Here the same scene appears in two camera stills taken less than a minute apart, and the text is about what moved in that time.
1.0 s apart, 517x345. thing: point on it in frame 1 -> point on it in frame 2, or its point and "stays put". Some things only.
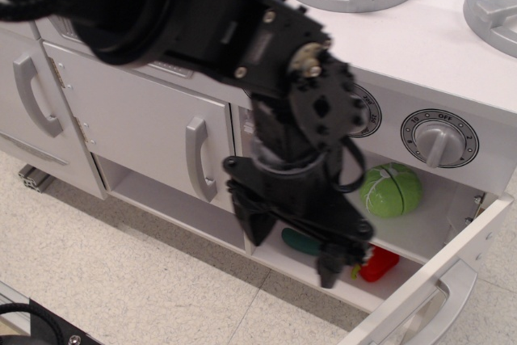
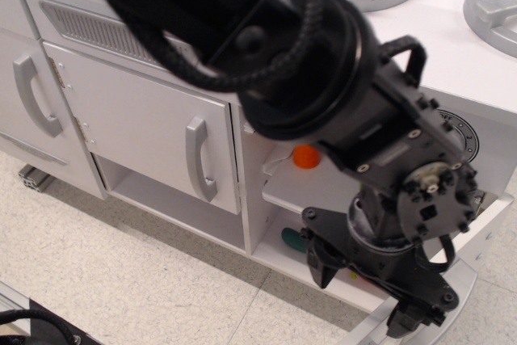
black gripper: (300, 176) -> (401, 273)
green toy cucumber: (300, 241) stays put
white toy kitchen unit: (432, 43) stays put
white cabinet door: (166, 132) stays put
